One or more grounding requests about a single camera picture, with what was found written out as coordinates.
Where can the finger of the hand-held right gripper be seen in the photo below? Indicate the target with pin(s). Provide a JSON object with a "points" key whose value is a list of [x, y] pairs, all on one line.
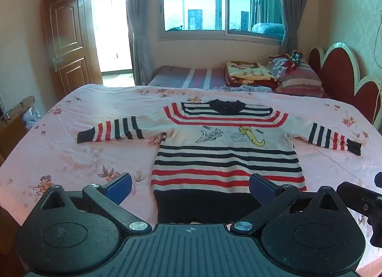
{"points": [[358, 198], [379, 178]]}

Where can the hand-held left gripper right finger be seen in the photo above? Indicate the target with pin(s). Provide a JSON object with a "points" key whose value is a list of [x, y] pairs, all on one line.
{"points": [[262, 190]]}

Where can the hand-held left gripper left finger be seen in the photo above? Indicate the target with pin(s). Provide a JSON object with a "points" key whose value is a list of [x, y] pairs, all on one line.
{"points": [[118, 189]]}

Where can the striped knit sweater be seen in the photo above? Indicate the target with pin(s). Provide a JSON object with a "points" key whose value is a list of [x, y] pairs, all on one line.
{"points": [[220, 160]]}

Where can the pink floral bed sheet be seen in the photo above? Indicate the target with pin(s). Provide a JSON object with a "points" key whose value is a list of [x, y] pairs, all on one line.
{"points": [[74, 145]]}

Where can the light blue cloth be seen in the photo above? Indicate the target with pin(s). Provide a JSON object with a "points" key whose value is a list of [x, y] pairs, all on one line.
{"points": [[250, 88]]}

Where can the red heart-shaped headboard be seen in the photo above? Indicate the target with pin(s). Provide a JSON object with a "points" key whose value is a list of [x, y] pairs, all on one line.
{"points": [[340, 77]]}

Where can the striped pillow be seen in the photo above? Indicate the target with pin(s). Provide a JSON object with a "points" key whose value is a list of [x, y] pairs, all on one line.
{"points": [[301, 81]]}

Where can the folded printed blanket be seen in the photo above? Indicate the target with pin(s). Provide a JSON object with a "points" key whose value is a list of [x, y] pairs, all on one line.
{"points": [[249, 72]]}

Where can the wooden side furniture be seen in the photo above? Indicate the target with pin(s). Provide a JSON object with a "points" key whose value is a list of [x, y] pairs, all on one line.
{"points": [[13, 127]]}

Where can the folded striped cloth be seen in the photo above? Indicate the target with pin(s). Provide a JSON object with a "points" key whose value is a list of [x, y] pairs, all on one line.
{"points": [[277, 66]]}

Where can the grey red striped mattress sheet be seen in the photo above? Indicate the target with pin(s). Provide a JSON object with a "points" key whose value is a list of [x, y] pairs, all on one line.
{"points": [[185, 77]]}

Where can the multicoloured small cloth bundle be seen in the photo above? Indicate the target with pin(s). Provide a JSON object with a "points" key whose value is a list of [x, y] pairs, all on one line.
{"points": [[294, 56]]}

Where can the brown wooden door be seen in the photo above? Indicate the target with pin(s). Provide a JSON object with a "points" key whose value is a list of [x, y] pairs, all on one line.
{"points": [[67, 41]]}

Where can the pale blue quilt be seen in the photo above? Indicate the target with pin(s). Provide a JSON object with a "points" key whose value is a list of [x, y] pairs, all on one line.
{"points": [[268, 28]]}

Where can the grey curtain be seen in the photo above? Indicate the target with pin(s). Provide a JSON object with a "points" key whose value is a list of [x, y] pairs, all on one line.
{"points": [[138, 26], [294, 11]]}

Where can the sliding glass window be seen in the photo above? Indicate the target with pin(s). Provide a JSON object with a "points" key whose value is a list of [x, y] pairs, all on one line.
{"points": [[209, 2]]}

